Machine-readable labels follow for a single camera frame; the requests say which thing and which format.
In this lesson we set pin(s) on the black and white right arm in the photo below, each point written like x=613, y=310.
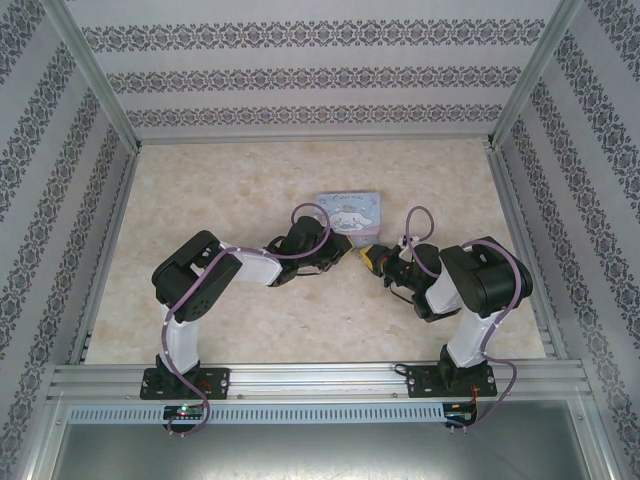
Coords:
x=470, y=340

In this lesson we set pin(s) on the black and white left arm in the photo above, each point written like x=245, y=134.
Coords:
x=182, y=340

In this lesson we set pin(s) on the small control circuit board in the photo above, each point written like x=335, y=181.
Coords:
x=462, y=415
x=185, y=411

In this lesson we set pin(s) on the grey metal panel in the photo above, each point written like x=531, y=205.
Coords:
x=320, y=452

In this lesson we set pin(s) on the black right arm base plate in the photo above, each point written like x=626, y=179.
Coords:
x=425, y=382

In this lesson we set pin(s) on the aluminium frame side rail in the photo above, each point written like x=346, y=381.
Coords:
x=530, y=260
x=107, y=250

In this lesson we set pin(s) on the wide aluminium mounting rail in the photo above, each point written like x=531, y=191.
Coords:
x=315, y=380

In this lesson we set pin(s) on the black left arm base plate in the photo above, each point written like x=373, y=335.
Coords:
x=215, y=382

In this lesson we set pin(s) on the aluminium frame corner post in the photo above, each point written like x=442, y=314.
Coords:
x=537, y=70
x=95, y=70

